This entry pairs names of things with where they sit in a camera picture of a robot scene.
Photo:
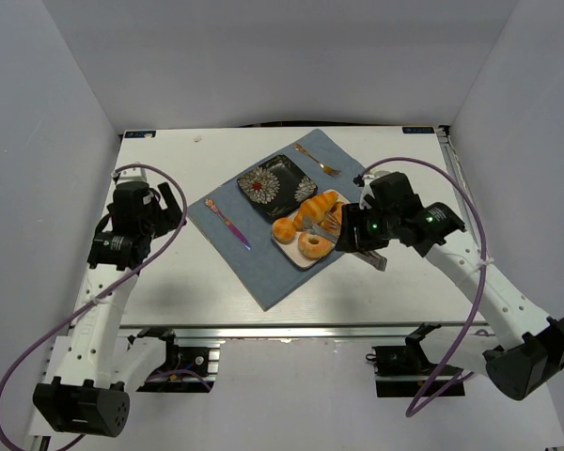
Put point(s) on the aluminium table frame rail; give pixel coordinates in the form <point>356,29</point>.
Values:
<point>283,332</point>

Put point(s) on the blue-grey cloth placemat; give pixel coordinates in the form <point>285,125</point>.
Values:
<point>265,271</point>

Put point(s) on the ring doughnut bread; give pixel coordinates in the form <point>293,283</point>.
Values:
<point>313,246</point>

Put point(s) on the metal tongs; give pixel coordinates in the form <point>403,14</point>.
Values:
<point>372,258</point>

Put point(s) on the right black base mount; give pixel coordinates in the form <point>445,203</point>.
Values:
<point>398,374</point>

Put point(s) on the striped croissant bread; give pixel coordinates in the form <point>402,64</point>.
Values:
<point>315,208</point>

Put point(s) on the black floral square plate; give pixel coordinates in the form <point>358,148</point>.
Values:
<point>276,187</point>

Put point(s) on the gold fork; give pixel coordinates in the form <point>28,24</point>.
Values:
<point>328,170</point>

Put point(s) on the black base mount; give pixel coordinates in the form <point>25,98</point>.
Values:
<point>186,369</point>
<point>398,374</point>

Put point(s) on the blue table label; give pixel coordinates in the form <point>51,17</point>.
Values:
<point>139,134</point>
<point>417,130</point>

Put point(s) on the small round bun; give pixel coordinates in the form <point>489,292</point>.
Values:
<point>284,230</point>

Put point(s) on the right blue table label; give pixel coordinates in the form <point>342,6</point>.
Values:
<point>417,130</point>

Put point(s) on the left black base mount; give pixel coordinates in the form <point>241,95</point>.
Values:
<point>186,369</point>

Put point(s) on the striped bread roll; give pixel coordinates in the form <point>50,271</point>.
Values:
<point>337,211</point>

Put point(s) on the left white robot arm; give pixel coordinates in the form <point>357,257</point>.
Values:
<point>89,393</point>

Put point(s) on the white rectangular tray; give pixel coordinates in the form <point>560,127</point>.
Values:
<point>291,250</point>

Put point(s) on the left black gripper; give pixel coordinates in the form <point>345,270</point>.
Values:
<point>159,209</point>

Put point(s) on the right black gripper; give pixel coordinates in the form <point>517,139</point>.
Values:
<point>353,229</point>

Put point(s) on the rainbow knife with ornate handle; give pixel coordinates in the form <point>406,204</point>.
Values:
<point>231,227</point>

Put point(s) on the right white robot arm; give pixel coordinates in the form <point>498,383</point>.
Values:
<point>526,346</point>

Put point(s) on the left blue table label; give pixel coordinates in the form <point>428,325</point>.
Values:
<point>139,134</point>

